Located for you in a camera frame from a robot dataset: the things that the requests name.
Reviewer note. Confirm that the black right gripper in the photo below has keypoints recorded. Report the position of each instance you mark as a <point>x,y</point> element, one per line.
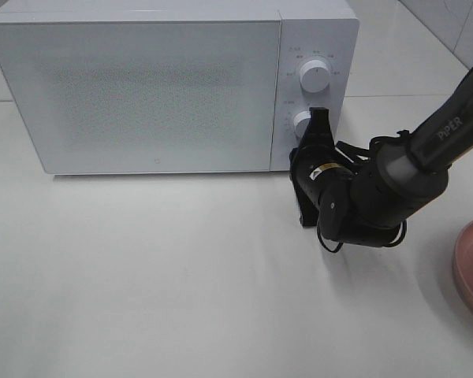
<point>322,174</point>

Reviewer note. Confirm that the white microwave oven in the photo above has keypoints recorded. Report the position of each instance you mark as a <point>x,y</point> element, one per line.
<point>138,87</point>

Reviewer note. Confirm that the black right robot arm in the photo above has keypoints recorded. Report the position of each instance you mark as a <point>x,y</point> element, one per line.
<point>352,195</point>

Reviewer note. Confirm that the white lower timer knob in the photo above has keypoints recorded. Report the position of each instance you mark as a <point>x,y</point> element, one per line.
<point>300,123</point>

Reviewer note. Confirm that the white upper microwave knob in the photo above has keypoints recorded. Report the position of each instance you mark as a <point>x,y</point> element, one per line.
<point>315,75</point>

